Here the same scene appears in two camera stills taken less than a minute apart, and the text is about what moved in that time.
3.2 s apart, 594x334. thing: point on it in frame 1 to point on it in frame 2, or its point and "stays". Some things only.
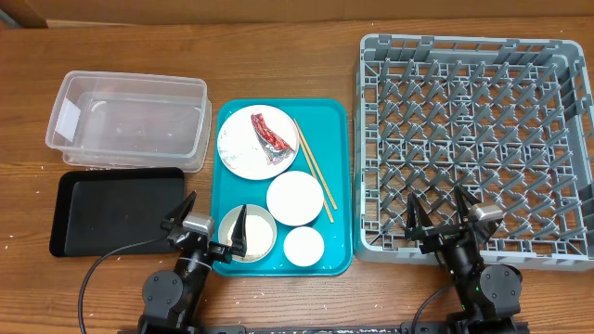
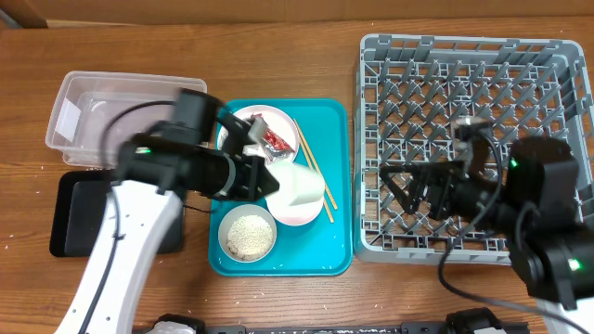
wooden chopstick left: (314, 172) stays
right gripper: (439, 234) to (440, 174)
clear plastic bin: (132, 122) stays
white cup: (303, 246) to (300, 193)
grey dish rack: (510, 119) stays
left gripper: (225, 252) to (259, 173)
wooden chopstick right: (329, 197) stays
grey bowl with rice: (261, 232) stays
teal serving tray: (281, 186) stays
